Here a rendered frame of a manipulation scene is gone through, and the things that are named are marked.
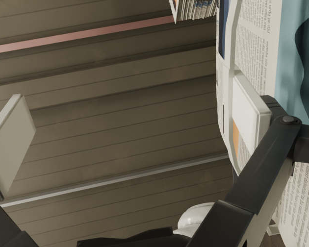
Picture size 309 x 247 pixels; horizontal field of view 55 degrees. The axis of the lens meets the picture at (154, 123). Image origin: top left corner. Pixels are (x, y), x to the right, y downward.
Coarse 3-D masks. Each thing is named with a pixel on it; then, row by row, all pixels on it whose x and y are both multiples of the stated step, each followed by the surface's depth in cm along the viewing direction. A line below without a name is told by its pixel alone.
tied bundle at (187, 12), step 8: (184, 0) 95; (192, 0) 96; (200, 0) 96; (208, 0) 97; (216, 0) 98; (184, 8) 98; (192, 8) 99; (200, 8) 100; (208, 8) 101; (216, 8) 102; (184, 16) 103; (192, 16) 103; (200, 16) 104; (208, 16) 105
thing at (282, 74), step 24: (288, 0) 18; (264, 24) 21; (288, 24) 19; (264, 48) 22; (288, 48) 19; (264, 72) 23; (288, 72) 20; (288, 96) 20; (288, 192) 22; (288, 216) 23; (288, 240) 23
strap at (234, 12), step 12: (240, 0) 16; (228, 24) 18; (228, 36) 18; (228, 48) 18; (228, 60) 18; (228, 72) 18; (228, 84) 19; (228, 96) 19; (228, 108) 20; (228, 120) 20; (228, 132) 20; (228, 144) 21
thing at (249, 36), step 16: (224, 0) 31; (256, 0) 22; (224, 16) 32; (240, 16) 27; (256, 16) 23; (224, 32) 33; (240, 32) 27; (256, 32) 23; (224, 48) 33; (240, 48) 28; (256, 48) 24; (224, 64) 34; (240, 64) 28; (256, 64) 24; (256, 80) 24; (240, 144) 31; (240, 160) 31
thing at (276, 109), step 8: (264, 96) 17; (272, 104) 16; (272, 112) 16; (280, 112) 16; (272, 120) 15; (304, 128) 14; (304, 136) 14; (296, 144) 14; (304, 144) 14; (296, 152) 14; (304, 152) 14; (296, 160) 14; (304, 160) 14
